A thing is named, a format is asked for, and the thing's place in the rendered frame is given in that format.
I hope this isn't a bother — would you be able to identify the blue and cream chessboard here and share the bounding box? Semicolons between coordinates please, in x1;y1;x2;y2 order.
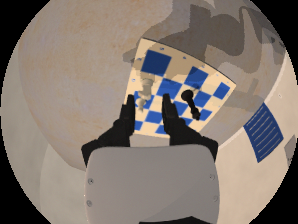
124;38;237;138

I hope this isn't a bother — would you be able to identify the black chess piece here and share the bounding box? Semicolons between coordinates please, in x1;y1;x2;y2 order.
181;90;201;121

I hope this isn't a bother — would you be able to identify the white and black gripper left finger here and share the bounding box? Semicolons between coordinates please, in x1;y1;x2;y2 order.
81;94;136;168

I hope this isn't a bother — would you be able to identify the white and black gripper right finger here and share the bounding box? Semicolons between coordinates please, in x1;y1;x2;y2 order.
161;93;218;161

